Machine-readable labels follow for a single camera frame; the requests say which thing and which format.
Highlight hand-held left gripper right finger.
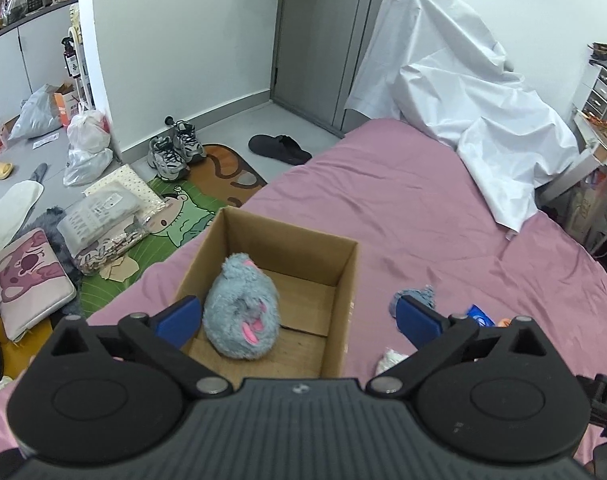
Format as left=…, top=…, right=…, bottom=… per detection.
left=366, top=294, right=565, bottom=397

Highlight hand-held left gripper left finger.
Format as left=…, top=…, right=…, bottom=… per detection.
left=33, top=296, right=233, bottom=400

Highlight small grey-blue plush toy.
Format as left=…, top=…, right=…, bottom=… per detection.
left=388, top=285, right=437, bottom=331

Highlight white soft toy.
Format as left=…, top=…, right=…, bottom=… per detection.
left=375, top=349, right=409, bottom=376

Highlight grey plush toy pink mouth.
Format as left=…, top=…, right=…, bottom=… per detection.
left=203, top=254, right=282, bottom=360

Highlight brown cardboard box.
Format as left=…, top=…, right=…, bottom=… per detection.
left=176, top=206, right=360, bottom=381

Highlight blue packet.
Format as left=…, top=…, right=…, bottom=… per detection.
left=466, top=305, right=494, bottom=328

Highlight cardboard scrap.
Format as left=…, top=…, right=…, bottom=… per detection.
left=99, top=255, right=140, bottom=283

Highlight floral packaged cloth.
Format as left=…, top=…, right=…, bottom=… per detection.
left=73, top=225, right=151, bottom=276

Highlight green cartoon floor mat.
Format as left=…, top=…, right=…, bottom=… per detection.
left=80, top=144, right=268, bottom=318

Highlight pink bed sheet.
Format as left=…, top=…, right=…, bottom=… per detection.
left=0, top=117, right=607, bottom=480

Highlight grey packaged cloth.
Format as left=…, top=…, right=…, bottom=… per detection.
left=57, top=192, right=144, bottom=256

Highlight polka dot packaged fabric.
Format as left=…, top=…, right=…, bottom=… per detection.
left=83, top=165, right=166, bottom=221

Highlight pink cartoon cushion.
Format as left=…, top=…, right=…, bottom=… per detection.
left=0, top=227, right=79, bottom=343

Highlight yellow round rug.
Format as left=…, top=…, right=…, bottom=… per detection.
left=0, top=305, right=54, bottom=381

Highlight grey sneaker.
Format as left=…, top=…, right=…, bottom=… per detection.
left=148, top=136, right=189, bottom=181
left=173, top=120, right=206, bottom=163

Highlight clear plastic bag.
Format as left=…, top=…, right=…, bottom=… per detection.
left=63, top=145, right=115, bottom=187

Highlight cardboard box under desk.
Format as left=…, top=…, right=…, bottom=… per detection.
left=566, top=175, right=604, bottom=246

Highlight black slipper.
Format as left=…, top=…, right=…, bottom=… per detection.
left=248, top=134, right=313, bottom=166

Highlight white oval cloth item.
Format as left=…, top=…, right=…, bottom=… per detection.
left=0, top=179, right=45, bottom=261

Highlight white plastic bag red contents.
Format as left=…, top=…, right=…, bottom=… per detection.
left=66, top=109, right=113, bottom=153

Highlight white draped cloth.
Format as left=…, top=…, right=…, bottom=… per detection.
left=344, top=0, right=580, bottom=242

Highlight orange cardboard box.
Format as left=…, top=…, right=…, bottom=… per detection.
left=53, top=82, right=86, bottom=126

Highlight white desk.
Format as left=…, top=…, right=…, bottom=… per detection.
left=533, top=110, right=607, bottom=261

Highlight grey plastic bag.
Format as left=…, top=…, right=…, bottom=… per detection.
left=7, top=84, right=64, bottom=141

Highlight dark spray bottle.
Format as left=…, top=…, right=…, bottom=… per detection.
left=60, top=36, right=81, bottom=78

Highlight white rack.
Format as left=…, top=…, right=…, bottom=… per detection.
left=68, top=2, right=96, bottom=111

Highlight white drawer unit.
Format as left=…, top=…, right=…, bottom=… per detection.
left=581, top=62, right=607, bottom=123

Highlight grey cabinet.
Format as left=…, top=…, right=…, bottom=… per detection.
left=0, top=0, right=91, bottom=123

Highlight grey door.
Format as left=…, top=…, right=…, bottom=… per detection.
left=270, top=0, right=447, bottom=138

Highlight clear bag on counter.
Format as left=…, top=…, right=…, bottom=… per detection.
left=0, top=0, right=29, bottom=26

